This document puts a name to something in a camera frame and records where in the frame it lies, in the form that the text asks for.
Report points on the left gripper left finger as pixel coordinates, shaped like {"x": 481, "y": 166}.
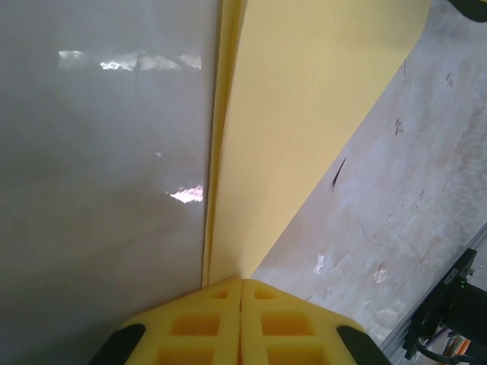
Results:
{"x": 228, "y": 304}

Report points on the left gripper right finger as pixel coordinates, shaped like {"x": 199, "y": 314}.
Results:
{"x": 253, "y": 308}

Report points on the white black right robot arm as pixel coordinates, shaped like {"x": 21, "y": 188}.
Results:
{"x": 449, "y": 308}

